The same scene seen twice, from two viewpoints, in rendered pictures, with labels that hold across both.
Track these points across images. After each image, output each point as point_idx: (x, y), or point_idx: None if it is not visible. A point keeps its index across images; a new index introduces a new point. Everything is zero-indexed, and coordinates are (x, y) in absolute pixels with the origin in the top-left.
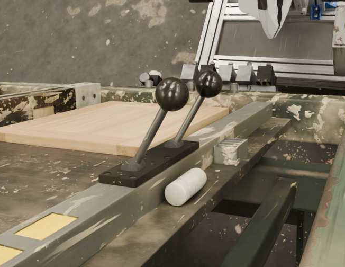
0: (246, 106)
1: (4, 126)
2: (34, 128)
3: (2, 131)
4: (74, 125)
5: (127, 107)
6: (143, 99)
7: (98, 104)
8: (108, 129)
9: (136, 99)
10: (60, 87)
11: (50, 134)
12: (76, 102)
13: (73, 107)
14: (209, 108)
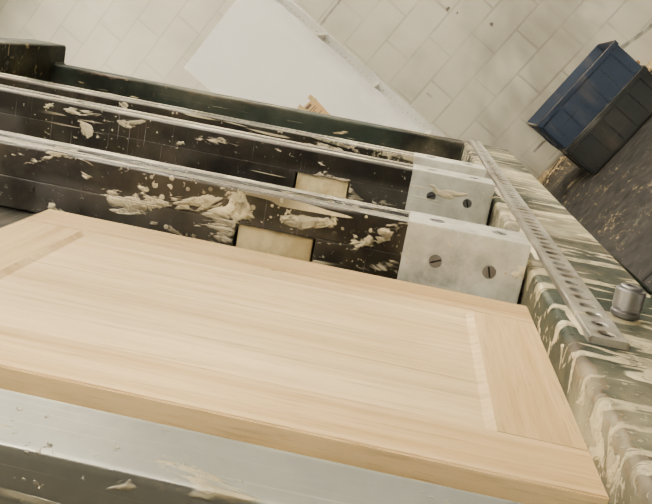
0: (434, 490)
1: (99, 219)
2: (91, 238)
3: (46, 217)
4: (134, 266)
5: (441, 324)
6: (546, 332)
7: (453, 291)
8: (78, 293)
9: (541, 324)
10: (395, 212)
11: None
12: (401, 262)
13: (386, 270)
14: (529, 449)
